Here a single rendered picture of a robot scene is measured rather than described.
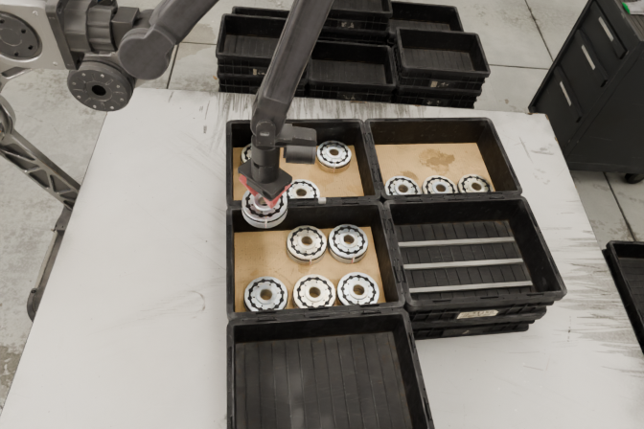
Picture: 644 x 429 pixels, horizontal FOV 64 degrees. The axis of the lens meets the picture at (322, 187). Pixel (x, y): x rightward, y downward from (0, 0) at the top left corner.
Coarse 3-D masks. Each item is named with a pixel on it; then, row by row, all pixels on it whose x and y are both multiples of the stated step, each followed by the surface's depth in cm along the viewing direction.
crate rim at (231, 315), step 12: (264, 204) 128; (288, 204) 129; (300, 204) 129; (312, 204) 130; (324, 204) 130; (336, 204) 131; (348, 204) 131; (360, 204) 131; (372, 204) 132; (228, 216) 125; (384, 216) 130; (228, 228) 123; (384, 228) 129; (228, 240) 121; (228, 252) 119; (228, 264) 117; (396, 264) 121; (228, 276) 115; (396, 276) 121; (228, 288) 113; (396, 288) 118; (228, 300) 112; (228, 312) 110; (240, 312) 110; (252, 312) 110; (264, 312) 111; (276, 312) 111; (288, 312) 111; (300, 312) 112; (312, 312) 112; (324, 312) 112
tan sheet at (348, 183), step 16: (240, 160) 149; (352, 160) 154; (304, 176) 148; (320, 176) 149; (336, 176) 149; (352, 176) 150; (240, 192) 142; (320, 192) 145; (336, 192) 146; (352, 192) 146
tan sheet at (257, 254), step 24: (240, 240) 133; (264, 240) 133; (240, 264) 128; (264, 264) 129; (288, 264) 130; (312, 264) 130; (336, 264) 131; (360, 264) 132; (240, 288) 124; (288, 288) 126
